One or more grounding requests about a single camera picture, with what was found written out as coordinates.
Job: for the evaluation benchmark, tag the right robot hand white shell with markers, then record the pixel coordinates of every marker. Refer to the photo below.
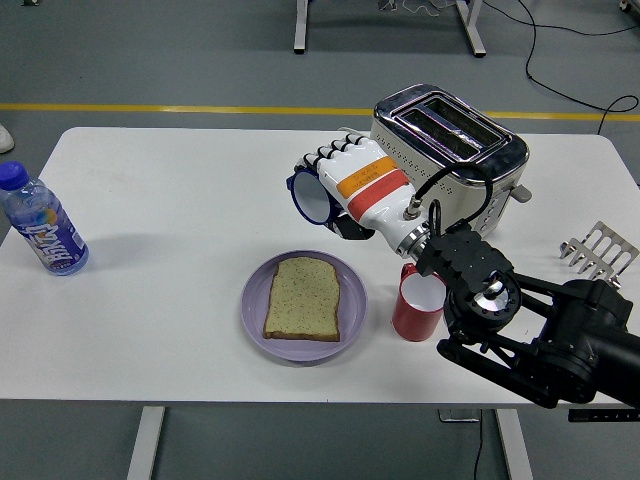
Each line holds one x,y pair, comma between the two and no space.
365,175

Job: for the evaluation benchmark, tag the blue enamel cup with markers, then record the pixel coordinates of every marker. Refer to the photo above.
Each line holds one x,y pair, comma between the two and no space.
312,197

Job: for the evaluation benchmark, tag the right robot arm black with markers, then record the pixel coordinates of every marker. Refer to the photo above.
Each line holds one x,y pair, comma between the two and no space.
575,325

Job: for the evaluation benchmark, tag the slice of bread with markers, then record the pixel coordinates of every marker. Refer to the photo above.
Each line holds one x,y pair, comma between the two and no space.
302,300

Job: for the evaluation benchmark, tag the red enamel cup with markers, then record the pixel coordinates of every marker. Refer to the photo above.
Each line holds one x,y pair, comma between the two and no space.
412,325

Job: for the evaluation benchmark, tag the black desk control panel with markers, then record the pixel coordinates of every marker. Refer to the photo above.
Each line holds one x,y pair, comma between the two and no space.
600,416

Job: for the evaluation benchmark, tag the cream and chrome toaster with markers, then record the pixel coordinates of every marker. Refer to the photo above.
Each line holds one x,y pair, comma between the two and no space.
505,155

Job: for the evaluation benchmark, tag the grey background table leg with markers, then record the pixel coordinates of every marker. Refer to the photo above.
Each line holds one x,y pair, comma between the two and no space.
300,30
472,30

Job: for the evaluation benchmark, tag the purple round plate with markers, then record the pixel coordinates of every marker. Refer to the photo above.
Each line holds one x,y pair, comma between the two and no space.
255,310

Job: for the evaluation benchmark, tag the metal toast rack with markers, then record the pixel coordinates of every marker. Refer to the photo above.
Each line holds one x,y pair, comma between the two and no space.
600,245

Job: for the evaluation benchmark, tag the white table leg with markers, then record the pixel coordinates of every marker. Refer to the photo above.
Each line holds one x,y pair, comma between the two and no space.
515,450
145,445

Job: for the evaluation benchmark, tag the plastic bottle with purple cap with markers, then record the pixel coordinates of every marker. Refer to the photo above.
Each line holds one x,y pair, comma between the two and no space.
45,230

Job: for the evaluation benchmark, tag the person's shoe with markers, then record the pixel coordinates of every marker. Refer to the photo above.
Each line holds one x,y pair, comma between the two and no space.
5,140

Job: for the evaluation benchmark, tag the grey bracket under table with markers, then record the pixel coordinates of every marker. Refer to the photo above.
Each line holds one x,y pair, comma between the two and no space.
457,416

